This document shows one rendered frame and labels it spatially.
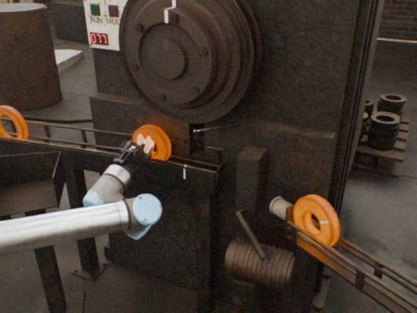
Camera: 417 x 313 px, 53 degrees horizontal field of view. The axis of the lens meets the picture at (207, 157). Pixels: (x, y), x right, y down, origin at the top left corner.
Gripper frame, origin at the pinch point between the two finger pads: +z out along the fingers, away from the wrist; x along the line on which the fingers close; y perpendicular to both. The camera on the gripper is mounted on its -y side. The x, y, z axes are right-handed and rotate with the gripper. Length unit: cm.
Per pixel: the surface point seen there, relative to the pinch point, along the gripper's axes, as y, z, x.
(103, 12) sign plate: 38.4, 20.8, 22.5
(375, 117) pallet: -88, 151, -72
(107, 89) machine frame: 9.1, 14.3, 26.6
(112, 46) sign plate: 26.9, 17.4, 20.2
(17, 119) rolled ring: -2, -2, 66
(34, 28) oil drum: -49, 151, 216
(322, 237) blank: -1, -22, -68
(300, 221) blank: -3, -17, -61
